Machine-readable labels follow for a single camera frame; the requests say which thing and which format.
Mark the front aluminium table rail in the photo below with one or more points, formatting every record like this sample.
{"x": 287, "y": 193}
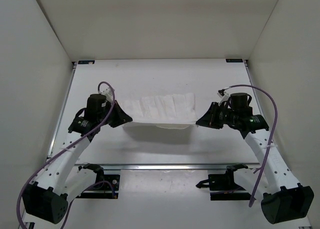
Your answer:
{"x": 165, "y": 167}

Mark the aluminium table rail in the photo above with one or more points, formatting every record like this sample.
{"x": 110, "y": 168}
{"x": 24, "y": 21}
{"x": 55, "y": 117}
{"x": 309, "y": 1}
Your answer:
{"x": 257, "y": 93}
{"x": 61, "y": 112}
{"x": 165, "y": 167}

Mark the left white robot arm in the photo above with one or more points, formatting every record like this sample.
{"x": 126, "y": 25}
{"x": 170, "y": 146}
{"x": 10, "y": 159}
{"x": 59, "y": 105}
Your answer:
{"x": 51, "y": 191}

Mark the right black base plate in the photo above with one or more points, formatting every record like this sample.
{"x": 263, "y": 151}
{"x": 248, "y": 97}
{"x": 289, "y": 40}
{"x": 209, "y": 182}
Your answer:
{"x": 222, "y": 186}

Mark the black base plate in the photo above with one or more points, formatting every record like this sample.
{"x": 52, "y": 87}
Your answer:
{"x": 106, "y": 186}
{"x": 222, "y": 186}

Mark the right blue corner label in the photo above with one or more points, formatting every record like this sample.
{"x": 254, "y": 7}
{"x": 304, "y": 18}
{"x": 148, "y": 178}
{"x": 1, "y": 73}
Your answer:
{"x": 234, "y": 60}

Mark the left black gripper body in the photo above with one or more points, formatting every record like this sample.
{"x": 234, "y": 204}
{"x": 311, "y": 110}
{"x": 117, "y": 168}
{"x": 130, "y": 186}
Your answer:
{"x": 105, "y": 112}

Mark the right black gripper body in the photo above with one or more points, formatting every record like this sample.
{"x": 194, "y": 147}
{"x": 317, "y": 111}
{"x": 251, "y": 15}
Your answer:
{"x": 228, "y": 116}

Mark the right aluminium table rail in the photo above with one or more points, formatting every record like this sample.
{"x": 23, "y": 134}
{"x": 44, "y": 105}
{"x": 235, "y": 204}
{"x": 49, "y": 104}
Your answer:
{"x": 257, "y": 93}

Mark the left aluminium table rail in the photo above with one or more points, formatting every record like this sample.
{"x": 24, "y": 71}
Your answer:
{"x": 61, "y": 112}

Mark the blue corner label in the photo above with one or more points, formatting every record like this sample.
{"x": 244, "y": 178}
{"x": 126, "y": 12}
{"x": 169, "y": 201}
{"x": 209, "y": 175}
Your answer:
{"x": 234, "y": 60}
{"x": 86, "y": 62}

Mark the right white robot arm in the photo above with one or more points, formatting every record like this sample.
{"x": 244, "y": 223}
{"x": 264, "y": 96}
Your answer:
{"x": 282, "y": 197}

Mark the white pleated skirt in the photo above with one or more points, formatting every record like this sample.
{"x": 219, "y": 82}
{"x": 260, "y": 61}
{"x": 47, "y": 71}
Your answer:
{"x": 174, "y": 111}

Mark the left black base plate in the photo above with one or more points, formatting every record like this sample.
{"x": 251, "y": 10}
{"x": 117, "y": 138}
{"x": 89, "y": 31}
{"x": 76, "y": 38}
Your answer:
{"x": 106, "y": 186}

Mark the left blue corner label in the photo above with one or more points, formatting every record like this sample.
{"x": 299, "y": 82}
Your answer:
{"x": 86, "y": 62}

